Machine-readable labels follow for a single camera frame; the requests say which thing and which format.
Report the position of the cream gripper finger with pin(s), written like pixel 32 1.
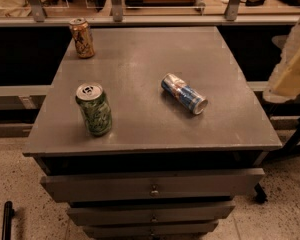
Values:
pixel 284 82

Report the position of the blue silver redbull can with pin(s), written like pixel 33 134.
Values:
pixel 184 94

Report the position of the green soda can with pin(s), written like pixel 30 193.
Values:
pixel 95 109

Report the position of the gold brown drink can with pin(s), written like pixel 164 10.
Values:
pixel 82 36

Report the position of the black stand legs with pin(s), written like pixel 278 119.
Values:
pixel 293 144

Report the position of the top grey drawer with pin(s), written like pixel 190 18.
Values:
pixel 151 185

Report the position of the grey drawer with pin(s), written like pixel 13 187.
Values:
pixel 151 185
pixel 150 230
pixel 150 213

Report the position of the grey drawer cabinet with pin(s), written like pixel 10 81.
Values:
pixel 151 131

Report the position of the bottom grey drawer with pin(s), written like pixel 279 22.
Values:
pixel 150 230

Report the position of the middle grey drawer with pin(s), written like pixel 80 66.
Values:
pixel 150 213

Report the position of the black pole on floor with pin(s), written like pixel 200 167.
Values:
pixel 7 220

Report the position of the metal rail frame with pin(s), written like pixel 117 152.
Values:
pixel 147 12

